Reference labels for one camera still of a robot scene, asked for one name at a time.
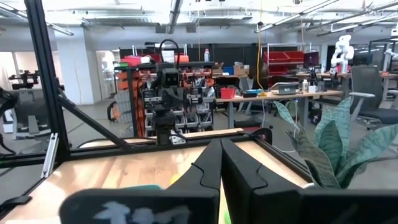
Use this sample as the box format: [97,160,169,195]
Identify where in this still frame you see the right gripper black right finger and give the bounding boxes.
[220,138,398,224]

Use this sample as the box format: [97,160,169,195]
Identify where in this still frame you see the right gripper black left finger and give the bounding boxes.
[58,139,223,224]

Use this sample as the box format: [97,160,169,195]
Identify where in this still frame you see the teal plastic tupperware container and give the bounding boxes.
[123,184,165,191]

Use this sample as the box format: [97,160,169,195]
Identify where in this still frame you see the yellow toy produce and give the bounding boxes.
[169,173,183,187]

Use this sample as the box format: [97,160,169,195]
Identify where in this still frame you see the parts bin storage rack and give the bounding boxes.
[114,60,224,138]

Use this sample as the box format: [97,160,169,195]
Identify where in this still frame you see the red plastic tub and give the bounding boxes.
[220,87,236,100]

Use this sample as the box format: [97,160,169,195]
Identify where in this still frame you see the cardboard box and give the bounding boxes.
[233,64,250,77]

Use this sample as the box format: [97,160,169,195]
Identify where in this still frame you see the long wooden desk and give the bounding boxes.
[214,89,343,128]

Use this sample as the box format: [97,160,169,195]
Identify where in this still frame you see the blue tray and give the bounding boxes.
[242,89,264,98]

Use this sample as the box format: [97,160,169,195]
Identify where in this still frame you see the green snake plant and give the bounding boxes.
[273,96,398,190]

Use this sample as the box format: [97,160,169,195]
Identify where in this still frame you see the red storage bins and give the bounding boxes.
[263,50,305,75]

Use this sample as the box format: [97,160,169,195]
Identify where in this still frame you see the silver laptop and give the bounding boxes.
[270,82,300,96]

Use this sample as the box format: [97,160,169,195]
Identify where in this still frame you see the grey office chair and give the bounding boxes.
[348,65,398,130]

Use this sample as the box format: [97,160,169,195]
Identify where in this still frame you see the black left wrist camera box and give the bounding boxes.
[161,67,182,88]

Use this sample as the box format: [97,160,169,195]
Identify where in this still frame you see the black table frame rail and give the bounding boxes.
[248,132,315,189]

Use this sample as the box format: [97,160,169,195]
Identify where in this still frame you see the black diagonal frame brace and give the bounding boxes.
[57,93,131,150]

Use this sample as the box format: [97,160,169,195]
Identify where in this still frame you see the black table end rail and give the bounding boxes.
[0,135,259,170]

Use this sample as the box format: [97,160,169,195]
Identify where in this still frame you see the yellow hanging cable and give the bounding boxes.
[255,0,268,97]

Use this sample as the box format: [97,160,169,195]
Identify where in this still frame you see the black frame post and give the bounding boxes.
[24,0,71,162]

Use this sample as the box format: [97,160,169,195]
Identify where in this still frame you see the silver metal frame bracket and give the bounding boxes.
[40,133,59,180]

